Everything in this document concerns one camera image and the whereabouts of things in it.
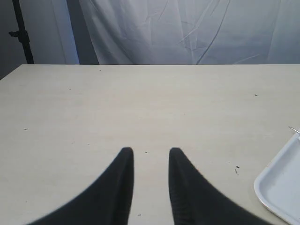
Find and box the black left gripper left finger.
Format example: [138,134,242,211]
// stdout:
[33,147,134,225]

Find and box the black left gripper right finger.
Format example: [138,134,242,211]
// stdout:
[168,148,268,225]

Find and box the white plastic tray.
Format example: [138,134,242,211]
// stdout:
[254,134,300,225]

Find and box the white backdrop cloth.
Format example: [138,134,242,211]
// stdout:
[48,0,300,65]

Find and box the black light stand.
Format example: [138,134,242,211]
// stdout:
[9,0,35,64]

